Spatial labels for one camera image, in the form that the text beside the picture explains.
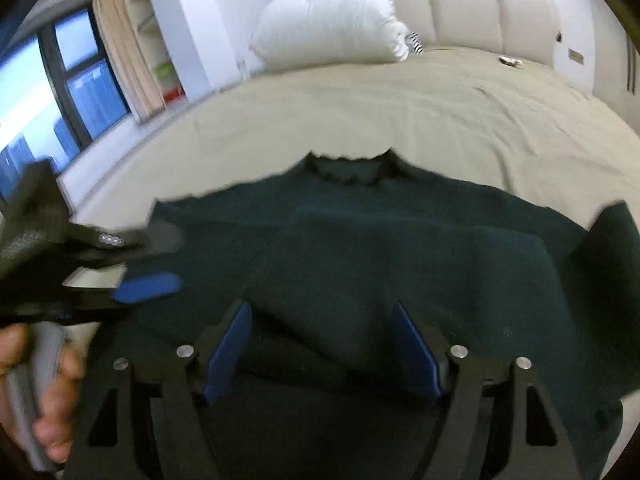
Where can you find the beige curtain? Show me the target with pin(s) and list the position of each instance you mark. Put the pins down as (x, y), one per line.
(127, 55)

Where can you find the black framed window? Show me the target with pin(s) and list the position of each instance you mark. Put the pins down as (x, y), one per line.
(75, 80)

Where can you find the person's left hand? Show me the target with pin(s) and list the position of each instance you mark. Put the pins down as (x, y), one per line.
(52, 410)

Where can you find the white wall vent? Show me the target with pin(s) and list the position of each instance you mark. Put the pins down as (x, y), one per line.
(632, 62)

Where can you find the white wall outlet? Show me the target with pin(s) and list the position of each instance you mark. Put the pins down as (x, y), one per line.
(243, 68)

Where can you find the red box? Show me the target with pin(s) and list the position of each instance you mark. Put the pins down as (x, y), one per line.
(174, 95)

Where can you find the bed with beige sheet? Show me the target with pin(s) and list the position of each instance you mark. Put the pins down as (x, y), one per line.
(400, 110)

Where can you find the dark green sweater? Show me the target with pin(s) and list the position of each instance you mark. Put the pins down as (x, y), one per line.
(350, 260)

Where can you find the small white item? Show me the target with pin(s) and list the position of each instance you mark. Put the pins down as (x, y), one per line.
(511, 61)

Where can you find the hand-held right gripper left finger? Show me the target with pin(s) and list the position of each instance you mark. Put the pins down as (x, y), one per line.
(227, 355)

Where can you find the white wall shelf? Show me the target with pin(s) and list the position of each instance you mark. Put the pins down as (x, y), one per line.
(152, 35)

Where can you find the wall switch plate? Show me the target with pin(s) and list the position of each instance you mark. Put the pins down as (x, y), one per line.
(576, 56)

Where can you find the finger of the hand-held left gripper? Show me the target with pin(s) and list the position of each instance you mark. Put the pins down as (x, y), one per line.
(150, 240)
(150, 287)

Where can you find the beige padded headboard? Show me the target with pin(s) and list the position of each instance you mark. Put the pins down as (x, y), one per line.
(475, 10)

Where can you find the white pillow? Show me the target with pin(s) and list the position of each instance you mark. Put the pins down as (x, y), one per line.
(330, 20)

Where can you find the black and white striped cloth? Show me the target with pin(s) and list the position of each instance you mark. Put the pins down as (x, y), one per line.
(415, 44)

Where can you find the green box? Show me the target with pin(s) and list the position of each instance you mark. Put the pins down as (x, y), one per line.
(165, 70)

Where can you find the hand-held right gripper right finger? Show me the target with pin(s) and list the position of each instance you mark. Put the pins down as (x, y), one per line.
(415, 355)

